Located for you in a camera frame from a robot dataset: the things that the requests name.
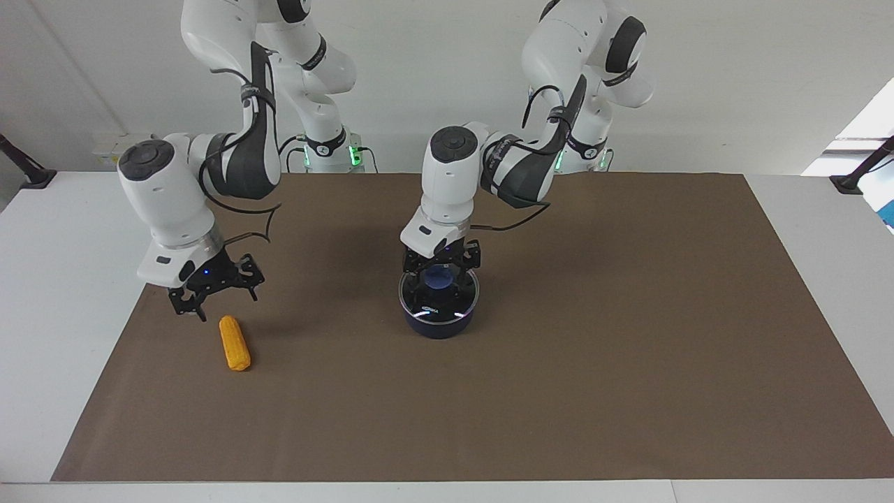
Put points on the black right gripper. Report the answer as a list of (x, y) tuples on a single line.
[(213, 276)]

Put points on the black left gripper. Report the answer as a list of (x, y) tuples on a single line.
[(443, 255)]

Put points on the glass lid with blue knob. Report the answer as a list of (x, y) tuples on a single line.
[(440, 304)]

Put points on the yellow corn cob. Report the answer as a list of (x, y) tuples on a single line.
[(234, 342)]

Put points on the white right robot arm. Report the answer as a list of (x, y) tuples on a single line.
[(167, 195)]

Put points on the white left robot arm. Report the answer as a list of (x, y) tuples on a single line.
[(450, 181)]

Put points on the brown table mat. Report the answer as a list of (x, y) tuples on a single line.
[(559, 384)]

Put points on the white power strip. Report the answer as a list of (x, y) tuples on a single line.
[(105, 150)]

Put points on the black clamp stand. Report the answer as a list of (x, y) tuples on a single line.
[(31, 178), (848, 183)]

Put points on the blue object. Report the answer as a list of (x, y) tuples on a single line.
[(889, 213)]

